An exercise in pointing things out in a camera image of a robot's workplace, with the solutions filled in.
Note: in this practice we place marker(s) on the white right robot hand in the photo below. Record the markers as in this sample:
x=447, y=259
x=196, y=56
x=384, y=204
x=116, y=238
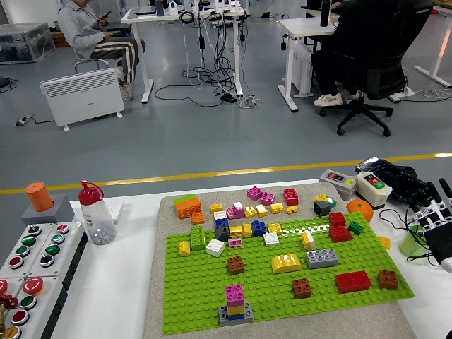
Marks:
x=439, y=240

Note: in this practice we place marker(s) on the red long brick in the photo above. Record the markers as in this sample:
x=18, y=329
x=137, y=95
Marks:
x=353, y=282

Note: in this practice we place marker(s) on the magenta square brick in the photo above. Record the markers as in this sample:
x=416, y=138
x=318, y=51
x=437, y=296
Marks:
x=234, y=295
x=254, y=193
x=268, y=197

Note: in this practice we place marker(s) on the yellow square brick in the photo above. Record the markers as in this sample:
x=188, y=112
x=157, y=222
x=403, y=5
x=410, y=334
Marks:
x=236, y=310

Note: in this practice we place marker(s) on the yellow small brick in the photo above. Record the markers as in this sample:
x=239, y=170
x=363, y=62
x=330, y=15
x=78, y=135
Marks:
x=274, y=229
x=277, y=207
x=261, y=209
x=217, y=207
x=385, y=242
x=250, y=211
x=235, y=231
x=246, y=230
x=184, y=248

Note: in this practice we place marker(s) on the brown square brick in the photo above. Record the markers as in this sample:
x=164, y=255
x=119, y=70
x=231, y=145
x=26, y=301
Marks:
x=302, y=288
x=235, y=265
x=388, y=279

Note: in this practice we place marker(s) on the dark green brick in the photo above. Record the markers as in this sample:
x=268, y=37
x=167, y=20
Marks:
x=355, y=227

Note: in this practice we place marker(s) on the red square brick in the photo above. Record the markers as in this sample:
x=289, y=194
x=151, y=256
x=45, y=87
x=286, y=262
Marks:
x=340, y=233
x=337, y=219

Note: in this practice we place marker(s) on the green and white brick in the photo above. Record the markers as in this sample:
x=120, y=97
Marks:
x=332, y=202

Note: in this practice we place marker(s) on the grey long brick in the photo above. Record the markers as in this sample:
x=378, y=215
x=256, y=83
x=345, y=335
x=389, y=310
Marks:
x=321, y=258

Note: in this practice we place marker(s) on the dark grey cube brick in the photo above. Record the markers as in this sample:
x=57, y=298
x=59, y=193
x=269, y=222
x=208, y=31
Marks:
x=321, y=208

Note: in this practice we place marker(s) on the yellow sloped brick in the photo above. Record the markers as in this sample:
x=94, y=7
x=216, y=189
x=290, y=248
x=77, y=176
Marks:
x=321, y=197

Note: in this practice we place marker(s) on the yellow and white brick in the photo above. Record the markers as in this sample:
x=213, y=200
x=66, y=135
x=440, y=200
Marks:
x=308, y=241

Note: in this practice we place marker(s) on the yellow tiny brick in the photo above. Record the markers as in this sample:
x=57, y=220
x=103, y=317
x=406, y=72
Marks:
x=292, y=209

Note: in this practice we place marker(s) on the red tall brick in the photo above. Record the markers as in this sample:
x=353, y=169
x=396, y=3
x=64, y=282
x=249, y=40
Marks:
x=291, y=196

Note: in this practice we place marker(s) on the yellow arched brick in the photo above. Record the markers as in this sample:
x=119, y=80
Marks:
x=286, y=263

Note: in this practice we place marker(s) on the white square brick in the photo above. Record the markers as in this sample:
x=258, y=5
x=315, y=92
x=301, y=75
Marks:
x=271, y=239
x=214, y=247

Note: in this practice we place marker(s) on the blue square brick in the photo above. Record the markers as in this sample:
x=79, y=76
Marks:
x=236, y=316
x=258, y=228

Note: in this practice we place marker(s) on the magenta and white brick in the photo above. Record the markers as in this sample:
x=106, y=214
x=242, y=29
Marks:
x=239, y=210

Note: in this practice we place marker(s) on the pink flat brick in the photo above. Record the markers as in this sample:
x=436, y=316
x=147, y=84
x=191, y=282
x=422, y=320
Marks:
x=234, y=242

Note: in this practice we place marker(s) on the grey wide brick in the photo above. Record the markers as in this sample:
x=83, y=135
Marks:
x=247, y=316

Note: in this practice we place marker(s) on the pink small brick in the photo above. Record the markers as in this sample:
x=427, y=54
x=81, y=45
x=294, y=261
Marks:
x=231, y=212

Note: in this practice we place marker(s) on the dark grey sloped brick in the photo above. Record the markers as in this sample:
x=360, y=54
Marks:
x=222, y=232

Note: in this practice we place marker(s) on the blue small brick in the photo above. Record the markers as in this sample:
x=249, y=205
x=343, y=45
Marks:
x=221, y=222

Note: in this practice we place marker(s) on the white small brick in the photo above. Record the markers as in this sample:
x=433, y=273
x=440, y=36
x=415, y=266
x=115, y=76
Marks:
x=220, y=214

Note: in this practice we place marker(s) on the green tall brick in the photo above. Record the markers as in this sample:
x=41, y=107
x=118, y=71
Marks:
x=197, y=238

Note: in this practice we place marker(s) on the orange small brick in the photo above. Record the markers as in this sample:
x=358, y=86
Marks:
x=198, y=217

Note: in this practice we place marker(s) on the green baseplate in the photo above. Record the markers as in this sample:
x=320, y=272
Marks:
x=197, y=293

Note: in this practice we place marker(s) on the orange large brick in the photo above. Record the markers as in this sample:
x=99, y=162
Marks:
x=188, y=208

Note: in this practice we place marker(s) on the lime green flat brick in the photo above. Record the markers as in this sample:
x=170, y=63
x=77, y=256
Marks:
x=183, y=198

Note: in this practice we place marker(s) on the green plastic cup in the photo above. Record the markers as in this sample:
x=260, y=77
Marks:
x=409, y=247

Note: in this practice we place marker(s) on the black handheld device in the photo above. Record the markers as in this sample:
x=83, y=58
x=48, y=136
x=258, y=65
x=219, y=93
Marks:
x=399, y=179

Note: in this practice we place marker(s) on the orange fruit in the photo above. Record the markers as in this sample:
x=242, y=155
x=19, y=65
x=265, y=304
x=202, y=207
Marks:
x=359, y=210

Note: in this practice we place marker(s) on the black office chair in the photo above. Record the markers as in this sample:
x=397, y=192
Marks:
x=381, y=81

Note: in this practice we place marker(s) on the white desk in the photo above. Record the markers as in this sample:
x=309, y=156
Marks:
x=443, y=46
x=305, y=26
x=159, y=18

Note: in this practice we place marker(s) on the person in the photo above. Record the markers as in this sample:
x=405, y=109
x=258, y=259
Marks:
x=81, y=31
x=328, y=67

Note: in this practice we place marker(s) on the black bottle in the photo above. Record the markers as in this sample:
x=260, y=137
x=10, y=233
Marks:
x=324, y=14

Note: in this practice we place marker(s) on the black power strip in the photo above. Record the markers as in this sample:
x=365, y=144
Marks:
x=229, y=98

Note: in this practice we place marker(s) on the white flat panel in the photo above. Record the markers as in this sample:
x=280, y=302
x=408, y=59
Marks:
x=116, y=210

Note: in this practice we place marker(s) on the clear bottle red cap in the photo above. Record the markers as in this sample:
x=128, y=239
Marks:
x=98, y=222

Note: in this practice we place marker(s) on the dark bottle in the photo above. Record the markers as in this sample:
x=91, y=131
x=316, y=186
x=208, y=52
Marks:
x=160, y=8

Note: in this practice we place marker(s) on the grey square block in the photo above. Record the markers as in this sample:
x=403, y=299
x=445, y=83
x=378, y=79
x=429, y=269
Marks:
x=61, y=212

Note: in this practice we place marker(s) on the white panel heater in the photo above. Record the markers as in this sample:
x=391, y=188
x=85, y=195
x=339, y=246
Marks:
x=82, y=95

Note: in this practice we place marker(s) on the white button box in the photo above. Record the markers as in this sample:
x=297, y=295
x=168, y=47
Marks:
x=52, y=249
x=28, y=241

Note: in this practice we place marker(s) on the metal chair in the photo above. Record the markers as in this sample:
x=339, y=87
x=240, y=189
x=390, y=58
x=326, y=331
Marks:
x=81, y=63

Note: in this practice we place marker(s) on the orange cylinder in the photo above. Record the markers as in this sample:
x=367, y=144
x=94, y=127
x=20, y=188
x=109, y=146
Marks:
x=39, y=196

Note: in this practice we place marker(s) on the emergency stop button box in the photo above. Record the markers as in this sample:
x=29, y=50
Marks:
x=32, y=285
x=13, y=287

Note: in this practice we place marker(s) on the floor socket box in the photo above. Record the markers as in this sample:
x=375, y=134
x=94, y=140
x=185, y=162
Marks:
x=23, y=120

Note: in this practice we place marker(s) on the brass fitting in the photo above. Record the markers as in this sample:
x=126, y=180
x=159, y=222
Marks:
x=2, y=319

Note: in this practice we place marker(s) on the clear storage crate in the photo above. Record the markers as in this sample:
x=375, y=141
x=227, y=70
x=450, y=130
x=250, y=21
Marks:
x=24, y=42

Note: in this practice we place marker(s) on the cream switch box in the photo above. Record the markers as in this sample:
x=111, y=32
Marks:
x=370, y=191

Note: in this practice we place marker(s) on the grey switch box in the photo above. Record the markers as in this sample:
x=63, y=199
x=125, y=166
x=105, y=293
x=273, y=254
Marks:
x=336, y=183

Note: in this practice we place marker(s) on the white camera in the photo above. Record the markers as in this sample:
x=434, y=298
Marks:
x=172, y=8

